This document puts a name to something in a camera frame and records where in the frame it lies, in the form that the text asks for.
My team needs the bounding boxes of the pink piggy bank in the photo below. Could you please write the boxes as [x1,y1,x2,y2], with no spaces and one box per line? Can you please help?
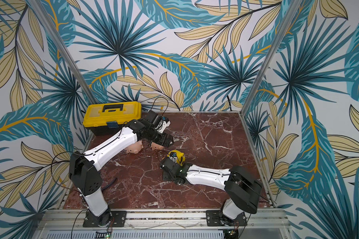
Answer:
[126,140,144,154]
[151,142,165,150]

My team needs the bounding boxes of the yellow piggy bank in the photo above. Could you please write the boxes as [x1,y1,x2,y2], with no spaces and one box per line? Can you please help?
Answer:
[170,150,185,166]

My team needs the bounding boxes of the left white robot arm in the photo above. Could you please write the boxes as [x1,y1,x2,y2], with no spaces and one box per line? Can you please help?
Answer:
[69,117,174,227]

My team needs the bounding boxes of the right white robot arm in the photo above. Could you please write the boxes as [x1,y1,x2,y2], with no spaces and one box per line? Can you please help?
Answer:
[160,156,263,226]

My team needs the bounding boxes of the yellow black toolbox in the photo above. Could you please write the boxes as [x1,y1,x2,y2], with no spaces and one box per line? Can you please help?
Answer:
[83,101,142,136]

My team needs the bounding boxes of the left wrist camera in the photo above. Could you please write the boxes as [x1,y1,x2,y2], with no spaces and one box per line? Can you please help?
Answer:
[146,110,171,133]

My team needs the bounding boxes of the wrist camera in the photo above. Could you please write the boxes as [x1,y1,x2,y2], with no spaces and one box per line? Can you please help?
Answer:
[168,152,178,163]
[146,110,171,133]

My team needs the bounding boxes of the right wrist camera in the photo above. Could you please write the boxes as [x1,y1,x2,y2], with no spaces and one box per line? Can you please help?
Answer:
[168,152,178,163]

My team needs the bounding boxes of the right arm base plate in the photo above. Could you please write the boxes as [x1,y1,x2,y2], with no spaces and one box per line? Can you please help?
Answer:
[205,210,247,227]

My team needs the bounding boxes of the blue handled pliers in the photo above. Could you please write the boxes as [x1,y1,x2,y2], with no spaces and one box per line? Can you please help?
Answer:
[101,177,117,192]

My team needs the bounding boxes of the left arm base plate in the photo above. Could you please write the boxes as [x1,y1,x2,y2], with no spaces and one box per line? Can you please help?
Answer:
[83,210,127,228]

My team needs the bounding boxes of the aluminium front rail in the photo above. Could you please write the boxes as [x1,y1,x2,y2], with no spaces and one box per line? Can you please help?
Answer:
[37,208,291,230]

